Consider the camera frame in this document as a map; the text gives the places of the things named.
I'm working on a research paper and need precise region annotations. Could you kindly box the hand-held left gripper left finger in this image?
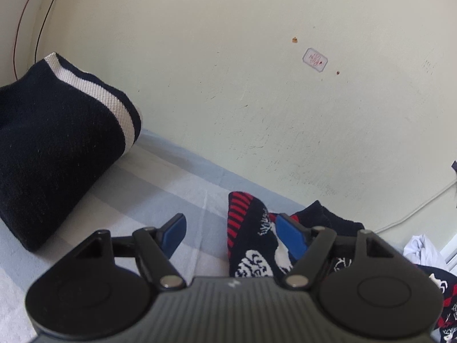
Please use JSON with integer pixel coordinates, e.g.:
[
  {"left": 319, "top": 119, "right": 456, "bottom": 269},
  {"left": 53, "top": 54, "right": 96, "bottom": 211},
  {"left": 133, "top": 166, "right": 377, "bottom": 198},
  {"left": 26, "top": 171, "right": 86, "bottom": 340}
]
[{"left": 60, "top": 213, "right": 187, "bottom": 291}]

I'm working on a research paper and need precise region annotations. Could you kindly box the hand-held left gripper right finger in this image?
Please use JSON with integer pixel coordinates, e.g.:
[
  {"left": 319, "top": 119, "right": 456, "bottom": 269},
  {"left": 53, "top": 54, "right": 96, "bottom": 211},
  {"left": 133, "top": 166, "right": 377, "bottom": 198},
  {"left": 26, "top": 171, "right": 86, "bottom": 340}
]
[{"left": 275, "top": 212, "right": 405, "bottom": 291}]

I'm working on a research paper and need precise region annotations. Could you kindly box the black red white patterned garment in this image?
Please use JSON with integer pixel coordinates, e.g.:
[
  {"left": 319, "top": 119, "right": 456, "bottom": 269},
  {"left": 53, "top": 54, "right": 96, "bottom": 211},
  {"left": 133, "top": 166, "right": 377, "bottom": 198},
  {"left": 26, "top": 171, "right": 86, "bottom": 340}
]
[{"left": 225, "top": 191, "right": 457, "bottom": 343}]

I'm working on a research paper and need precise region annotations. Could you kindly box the blue white striped bed sheet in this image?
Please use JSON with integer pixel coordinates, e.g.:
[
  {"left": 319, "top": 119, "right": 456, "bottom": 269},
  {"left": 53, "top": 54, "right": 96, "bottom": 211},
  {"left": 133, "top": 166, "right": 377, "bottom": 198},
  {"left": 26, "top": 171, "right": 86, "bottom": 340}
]
[{"left": 0, "top": 129, "right": 315, "bottom": 343}]

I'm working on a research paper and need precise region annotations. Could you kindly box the folded black white-striped cloth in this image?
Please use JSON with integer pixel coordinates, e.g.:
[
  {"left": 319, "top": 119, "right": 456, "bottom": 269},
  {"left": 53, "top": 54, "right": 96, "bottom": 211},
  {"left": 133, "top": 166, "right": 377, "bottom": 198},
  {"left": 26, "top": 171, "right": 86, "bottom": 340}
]
[{"left": 0, "top": 52, "right": 142, "bottom": 253}]

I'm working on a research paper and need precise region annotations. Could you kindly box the white power cable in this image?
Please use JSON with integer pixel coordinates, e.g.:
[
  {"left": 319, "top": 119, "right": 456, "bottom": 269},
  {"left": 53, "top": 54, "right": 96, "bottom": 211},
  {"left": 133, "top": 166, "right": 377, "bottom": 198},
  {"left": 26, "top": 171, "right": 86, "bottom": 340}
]
[{"left": 374, "top": 178, "right": 457, "bottom": 232}]

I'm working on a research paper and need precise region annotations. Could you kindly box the white window frame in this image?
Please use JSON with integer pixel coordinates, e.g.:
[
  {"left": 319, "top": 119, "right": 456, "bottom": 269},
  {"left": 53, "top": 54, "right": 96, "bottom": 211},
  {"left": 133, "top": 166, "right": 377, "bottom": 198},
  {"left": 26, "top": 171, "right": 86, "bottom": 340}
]
[{"left": 441, "top": 234, "right": 457, "bottom": 273}]

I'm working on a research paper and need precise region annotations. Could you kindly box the small red-print wall sticker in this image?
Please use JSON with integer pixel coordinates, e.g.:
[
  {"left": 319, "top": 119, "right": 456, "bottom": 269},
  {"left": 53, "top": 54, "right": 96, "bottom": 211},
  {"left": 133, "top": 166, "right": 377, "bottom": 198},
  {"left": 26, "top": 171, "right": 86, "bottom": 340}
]
[{"left": 302, "top": 47, "right": 328, "bottom": 72}]

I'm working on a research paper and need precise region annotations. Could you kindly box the thin dark cable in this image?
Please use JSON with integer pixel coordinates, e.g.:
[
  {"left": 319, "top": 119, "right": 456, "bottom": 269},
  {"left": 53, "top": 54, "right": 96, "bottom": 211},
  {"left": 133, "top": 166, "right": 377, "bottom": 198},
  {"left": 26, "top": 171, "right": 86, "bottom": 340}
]
[
  {"left": 13, "top": 0, "right": 65, "bottom": 80},
  {"left": 35, "top": 0, "right": 61, "bottom": 63}
]

